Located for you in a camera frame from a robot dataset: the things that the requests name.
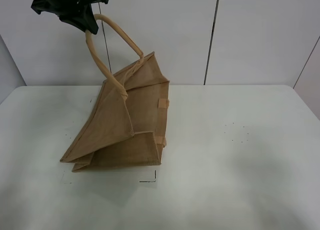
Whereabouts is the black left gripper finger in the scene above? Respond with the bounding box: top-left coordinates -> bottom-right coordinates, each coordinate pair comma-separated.
59,5 -> 99,35

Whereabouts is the brown linen tote bag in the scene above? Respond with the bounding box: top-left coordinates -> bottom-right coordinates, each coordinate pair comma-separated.
61,14 -> 170,172

